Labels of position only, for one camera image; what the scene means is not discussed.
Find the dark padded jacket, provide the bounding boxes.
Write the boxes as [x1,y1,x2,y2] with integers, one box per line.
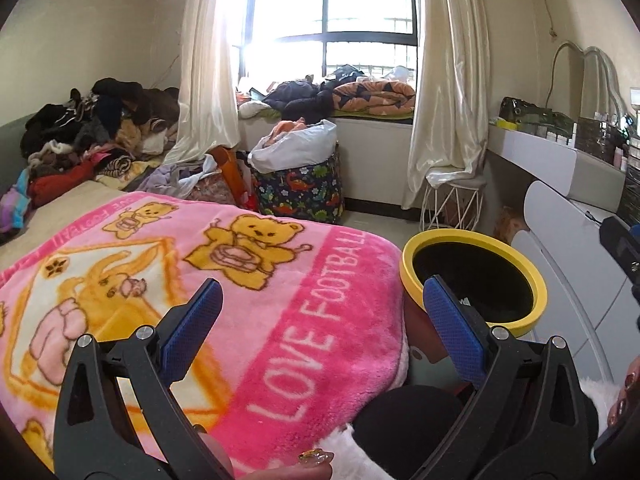
[267,79,336,123]

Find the camouflage bag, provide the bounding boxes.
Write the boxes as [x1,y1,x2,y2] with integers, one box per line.
[500,96,576,136]

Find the cosmetics organizer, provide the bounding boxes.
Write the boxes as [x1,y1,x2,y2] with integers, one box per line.
[572,110,640,166]

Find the person's right hand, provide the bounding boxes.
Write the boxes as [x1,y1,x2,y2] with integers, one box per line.
[607,357,640,428]

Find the lilac and white clothes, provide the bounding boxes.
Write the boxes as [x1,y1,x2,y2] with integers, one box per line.
[145,155,221,198]

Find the white chair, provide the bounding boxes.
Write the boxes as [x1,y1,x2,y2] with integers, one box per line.
[510,180,640,396]

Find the purple striped cloth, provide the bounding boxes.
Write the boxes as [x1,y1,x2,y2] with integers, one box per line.
[0,170,33,233]

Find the black storage basket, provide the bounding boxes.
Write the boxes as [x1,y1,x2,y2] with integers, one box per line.
[617,160,640,226]

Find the heart-shaped vanity mirror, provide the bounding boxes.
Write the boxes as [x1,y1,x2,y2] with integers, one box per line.
[547,40,628,126]

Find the white desk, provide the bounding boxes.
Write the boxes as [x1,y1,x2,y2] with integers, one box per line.
[487,122,640,216]

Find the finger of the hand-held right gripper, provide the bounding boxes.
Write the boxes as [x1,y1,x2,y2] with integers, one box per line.
[599,215,640,311]

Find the white fluffy coat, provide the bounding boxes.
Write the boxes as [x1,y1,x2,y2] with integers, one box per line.
[320,422,401,480]

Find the orange shopping bag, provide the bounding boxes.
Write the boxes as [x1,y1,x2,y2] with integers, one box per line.
[209,146,256,211]

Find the yellow-rimmed bin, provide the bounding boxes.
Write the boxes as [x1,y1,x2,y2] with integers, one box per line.
[399,230,549,366]

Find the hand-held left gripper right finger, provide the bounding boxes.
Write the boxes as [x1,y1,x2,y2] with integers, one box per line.
[422,275,593,480]

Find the pink bear printed blanket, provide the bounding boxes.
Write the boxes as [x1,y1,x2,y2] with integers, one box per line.
[0,190,408,480]

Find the person's left hand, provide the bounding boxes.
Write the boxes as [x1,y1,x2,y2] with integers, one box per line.
[194,420,336,480]

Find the dinosaur print fabric basket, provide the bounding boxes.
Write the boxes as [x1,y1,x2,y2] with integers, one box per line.
[250,142,346,226]

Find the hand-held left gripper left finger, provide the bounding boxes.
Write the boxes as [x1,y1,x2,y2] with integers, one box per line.
[52,278,236,480]

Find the cream satin curtain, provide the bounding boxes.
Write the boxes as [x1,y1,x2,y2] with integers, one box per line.
[406,0,493,211]
[175,0,261,166]

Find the pile of dark clothes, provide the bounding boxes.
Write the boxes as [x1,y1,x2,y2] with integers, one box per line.
[20,77,181,171]

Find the white cloth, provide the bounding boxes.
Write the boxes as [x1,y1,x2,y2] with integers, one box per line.
[237,100,281,121]

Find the floral fabric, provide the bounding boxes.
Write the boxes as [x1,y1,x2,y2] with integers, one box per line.
[187,180,241,206]

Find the person's leg in black pants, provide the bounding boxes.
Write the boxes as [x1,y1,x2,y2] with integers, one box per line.
[352,385,481,480]

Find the green mat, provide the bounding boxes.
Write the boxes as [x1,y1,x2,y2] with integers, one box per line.
[332,107,416,120]

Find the red cloth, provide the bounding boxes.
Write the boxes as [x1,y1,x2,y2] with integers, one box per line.
[27,160,96,208]

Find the white plastic bag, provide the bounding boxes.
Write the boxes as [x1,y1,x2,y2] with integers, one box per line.
[248,119,338,173]

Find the white wire stool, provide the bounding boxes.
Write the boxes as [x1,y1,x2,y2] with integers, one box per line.
[421,175,487,233]

